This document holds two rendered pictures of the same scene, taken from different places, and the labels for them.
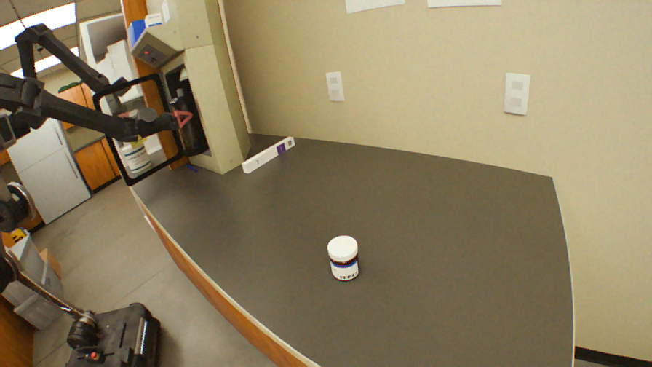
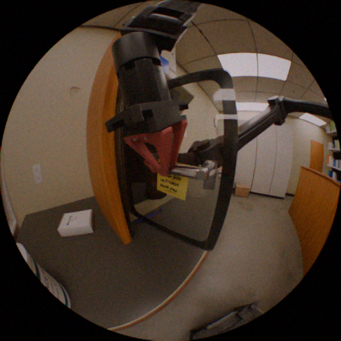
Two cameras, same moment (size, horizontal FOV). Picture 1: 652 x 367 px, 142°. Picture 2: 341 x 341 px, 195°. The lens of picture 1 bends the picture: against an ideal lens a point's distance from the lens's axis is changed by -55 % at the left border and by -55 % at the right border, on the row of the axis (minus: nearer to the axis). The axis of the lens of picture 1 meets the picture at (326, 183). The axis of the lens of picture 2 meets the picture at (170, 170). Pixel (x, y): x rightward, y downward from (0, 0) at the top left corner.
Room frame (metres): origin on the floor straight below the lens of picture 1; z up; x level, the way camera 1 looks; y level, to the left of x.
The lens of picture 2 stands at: (0.88, 0.93, 1.23)
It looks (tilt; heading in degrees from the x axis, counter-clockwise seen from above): 13 degrees down; 267
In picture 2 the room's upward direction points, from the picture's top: straight up
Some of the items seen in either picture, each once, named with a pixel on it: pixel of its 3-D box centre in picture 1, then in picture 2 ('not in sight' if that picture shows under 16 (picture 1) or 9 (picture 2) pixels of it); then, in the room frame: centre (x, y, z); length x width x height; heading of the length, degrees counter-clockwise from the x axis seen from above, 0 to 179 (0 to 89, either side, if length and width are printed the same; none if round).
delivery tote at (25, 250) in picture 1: (20, 270); not in sight; (0.79, 2.85, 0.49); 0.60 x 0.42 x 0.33; 48
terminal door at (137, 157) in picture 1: (140, 128); (160, 166); (0.89, 0.71, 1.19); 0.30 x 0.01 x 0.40; 144
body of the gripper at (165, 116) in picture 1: (161, 124); not in sight; (0.84, 0.57, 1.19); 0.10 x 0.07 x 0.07; 52
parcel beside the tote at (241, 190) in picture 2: not in sight; (241, 190); (-1.29, -1.19, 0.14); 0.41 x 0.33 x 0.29; 145
